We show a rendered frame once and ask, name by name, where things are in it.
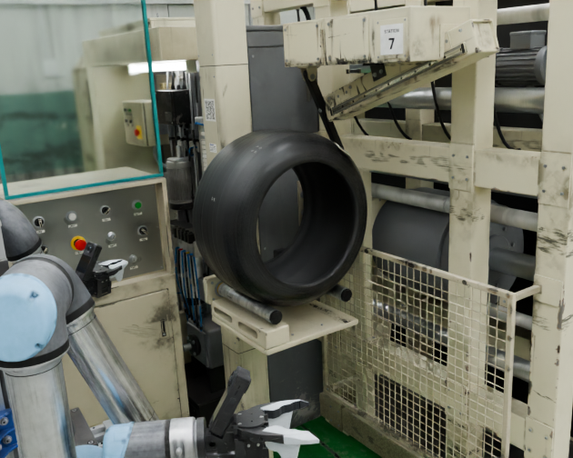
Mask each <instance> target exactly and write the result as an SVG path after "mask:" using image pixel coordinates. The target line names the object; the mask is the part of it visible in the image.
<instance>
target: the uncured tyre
mask: <svg viewBox="0 0 573 458"><path fill-rule="evenodd" d="M243 136H244V137H239V138H237V139H236V140H234V141H233V142H231V143H230V144H228V145H227V146H225V147H224V148H223V149H222V150H221V151H220V152H219V153H218V154H217V155H216V156H215V157H214V159H213V160H212V161H211V162H210V164H209V165H208V167H207V168H206V170H205V172H204V173H203V175H202V178H201V180H200V182H199V185H198V187H197V189H196V196H195V200H194V206H193V230H194V236H195V239H196V245H197V248H198V250H199V253H200V254H201V256H202V258H203V259H204V261H205V262H206V265H207V266H208V268H209V269H210V270H211V271H212V273H213V274H214V275H215V276H216V277H217V278H218V279H219V280H221V281H222V282H223V283H224V284H227V285H228V286H230V287H232V288H234V289H236V290H238V291H239V292H240V293H242V294H245V295H247V296H249V297H251V298H253V299H255V300H257V301H259V302H260V303H263V304H269V305H274V306H297V305H301V304H307V303H310V302H312V301H314V300H316V299H317V298H319V297H321V296H323V295H324V294H326V293H327V292H329V291H330V290H331V289H332V288H333V287H335V286H336V285H337V284H338V283H339V282H340V281H341V279H342V278H343V277H344V276H345V275H346V273H347V271H348V270H349V269H350V267H351V265H352V264H353V263H354V261H355V259H356V258H357V254H358V252H359V250H360V247H361V245H362V243H363V239H364V236H365V231H366V227H367V194H366V189H365V186H364V182H363V179H362V177H361V174H360V172H359V171H358V169H357V166H356V164H355V163H354V161H353V160H352V158H351V157H350V156H349V155H348V154H346V153H345V152H344V151H342V150H341V149H340V148H338V147H337V145H336V144H335V143H334V142H332V141H330V140H329V139H327V138H325V137H324V136H322V135H319V134H314V133H309V132H301V131H292V130H283V129H262V130H257V131H255V132H251V133H249V134H245V135H243ZM246 137H251V138H246ZM257 145H262V146H264V148H262V149H261V150H260V151H259V152H258V153H256V154H252V153H249V152H250V151H251V150H252V149H253V148H255V147H256V146H257ZM291 168H292V169H293V170H294V172H295V173H296V175H297V177H298V180H299V182H300V184H301V187H302V191H303V197H304V210H303V215H302V220H301V223H300V226H299V228H298V230H297V233H296V235H295V237H294V239H293V240H292V242H291V243H290V244H289V245H288V247H287V248H286V249H285V250H284V251H283V252H282V253H280V254H279V255H277V256H276V257H274V258H272V259H270V260H268V261H266V262H263V260H262V258H261V255H260V252H259V250H258V246H257V239H256V225H257V218H258V214H259V211H260V207H261V204H262V203H263V201H264V198H265V196H266V194H267V192H268V190H269V189H270V187H271V186H272V185H273V183H274V182H275V181H276V180H277V179H278V178H279V177H280V176H281V175H282V174H283V173H285V172H286V171H287V170H289V169H291ZM212 195H215V196H216V201H215V203H214V204H212V203H210V200H211V196H212Z"/></svg>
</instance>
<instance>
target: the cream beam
mask: <svg viewBox="0 0 573 458"><path fill-rule="evenodd" d="M468 20H470V6H420V5H410V6H403V7H397V8H390V9H384V10H377V11H371V12H365V13H358V14H352V15H340V16H333V17H327V18H320V19H314V20H307V21H301V22H294V23H288V24H283V33H284V51H285V67H295V66H316V65H358V64H390V63H412V62H433V61H441V60H443V57H444V53H445V52H444V51H445V32H447V31H449V30H451V29H453V28H455V27H456V26H458V25H461V24H463V23H465V22H466V21H468ZM402 23H403V54H398V55H380V26H381V25H393V24H402Z"/></svg>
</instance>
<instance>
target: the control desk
mask: <svg viewBox="0 0 573 458"><path fill-rule="evenodd" d="M0 200H4V201H7V202H9V203H10V204H13V205H14V206H16V207H17V208H18V209H19V210H20V211H21V212H22V213H23V214H24V215H25V217H26V218H27V219H28V221H29V222H30V223H31V225H32V226H33V227H34V228H35V230H36V232H37V233H38V235H39V237H40V238H41V240H42V246H41V248H42V250H43V252H44V253H45V254H48V255H52V256H55V257H57V258H59V259H61V260H63V261H64V262H66V263H67V264H68V265H69V266H70V267H72V269H73V270H74V271H75V269H76V268H77V266H78V263H79V261H80V259H81V256H82V254H83V252H84V250H85V246H86V244H87V243H88V242H92V243H94V244H99V245H101V246H102V250H101V253H100V255H99V256H98V259H97V261H96V262H102V261H107V260H108V261H109V260H121V259H122V260H125V261H128V264H127V266H126V267H125V269H124V273H123V278H122V280H121V281H120V282H118V281H117V280H116V278H115V277H114V278H109V281H111V283H112V287H111V294H107V295H105V296H102V297H100V298H96V297H92V298H93V299H94V301H95V308H94V313H95V315H96V317H97V318H98V320H99V322H100V323H101V324H102V325H103V327H104V329H105V330H106V333H107V334H108V336H109V338H110V339H111V341H112V342H113V344H114V346H115V347H116V350H117V351H118V352H119V354H120V355H121V357H122V358H123V360H124V362H125V363H126V366H127V367H128V369H129V371H130V372H131V374H132V375H133V376H134V378H135V379H136V382H137V383H138V385H139V387H140V388H141V390H142V391H143V393H144V395H145V396H146V399H147V400H148V401H149V403H150V404H151V406H152V407H153V409H154V411H155V412H156V415H157V416H158V418H159V420H166V419H174V418H183V417H190V415H189V406H188V397H187V389H186V371H185V362H184V353H183V345H182V335H181V326H180V317H179V308H178V300H177V290H176V274H175V273H174V271H175V261H174V252H173V244H172V235H171V225H170V216H169V207H168V198H167V190H166V179H165V178H164V177H162V176H159V177H154V178H147V179H141V180H135V181H129V182H123V183H117V184H106V185H99V186H94V187H87V188H81V189H75V190H69V191H63V192H57V193H51V194H40V195H34V196H27V197H21V198H16V199H9V200H5V196H4V191H3V186H2V184H0ZM62 364H63V369H64V376H65V386H66V392H67V398H68V403H69V410H71V409H74V408H76V407H79V409H80V411H81V413H82V414H83V416H84V417H85V420H86V422H87V424H88V426H89V427H90V428H91V427H95V426H98V425H100V424H103V421H106V420H109V417H108V416H107V414H106V412H105V411H104V409H103V408H102V406H101V404H100V403H99V402H98V401H97V399H96V397H95V396H94V394H93V392H92V391H91V389H90V388H89V386H88V385H87V383H86V382H85V379H84V378H83V376H82V375H81V373H79V371H78V370H77V368H76V367H75V364H74V363H73V361H72V360H71V358H70V357H69V355H68V354H67V353H66V354H65V355H64V356H63V357H62Z"/></svg>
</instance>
